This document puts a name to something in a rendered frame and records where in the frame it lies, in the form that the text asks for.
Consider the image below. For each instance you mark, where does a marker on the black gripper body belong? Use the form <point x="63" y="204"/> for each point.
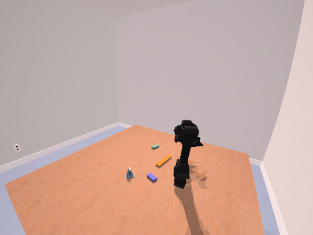
<point x="196" y="143"/>

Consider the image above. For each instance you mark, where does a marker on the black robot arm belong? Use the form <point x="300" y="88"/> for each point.
<point x="187" y="133"/>

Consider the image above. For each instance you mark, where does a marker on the purple rectangular bar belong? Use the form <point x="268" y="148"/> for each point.
<point x="152" y="177"/>

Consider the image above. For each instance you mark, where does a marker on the orange rectangular bar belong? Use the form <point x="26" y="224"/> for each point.
<point x="163" y="161"/>

